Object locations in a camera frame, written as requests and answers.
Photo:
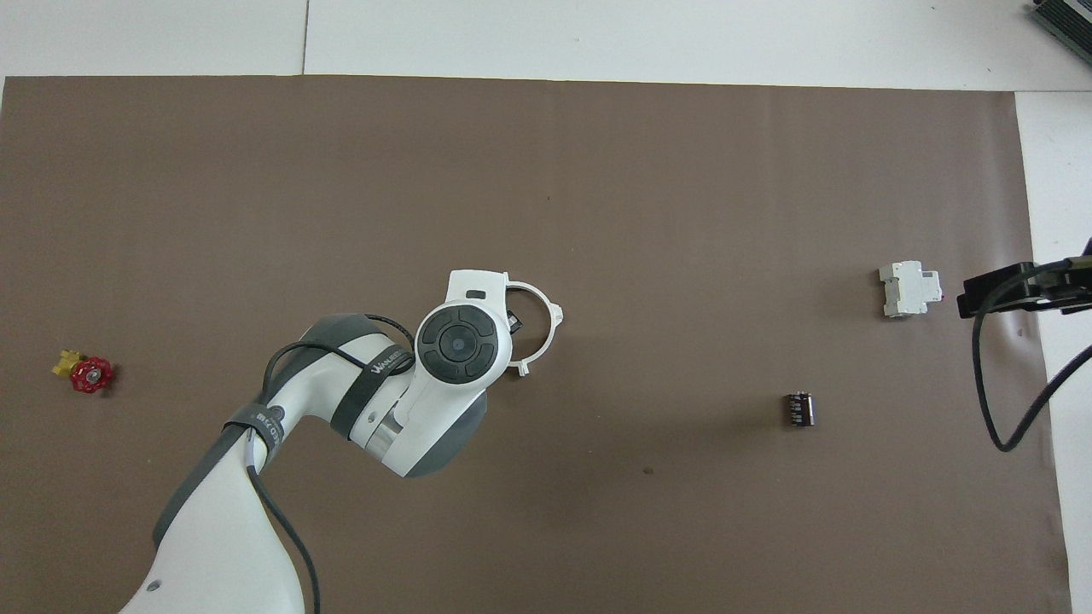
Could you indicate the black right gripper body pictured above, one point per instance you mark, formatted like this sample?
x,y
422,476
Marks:
x,y
1071,286

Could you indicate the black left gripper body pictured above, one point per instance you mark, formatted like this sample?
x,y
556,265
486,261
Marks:
x,y
515,323

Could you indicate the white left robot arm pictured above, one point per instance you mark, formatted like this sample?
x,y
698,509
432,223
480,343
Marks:
x,y
222,537

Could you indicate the white circuit breaker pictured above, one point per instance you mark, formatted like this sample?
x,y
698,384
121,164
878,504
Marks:
x,y
909,290

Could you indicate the brown table mat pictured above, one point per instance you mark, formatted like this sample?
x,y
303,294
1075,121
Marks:
x,y
682,213

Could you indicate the black cylindrical capacitor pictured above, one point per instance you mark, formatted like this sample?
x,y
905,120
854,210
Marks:
x,y
799,409

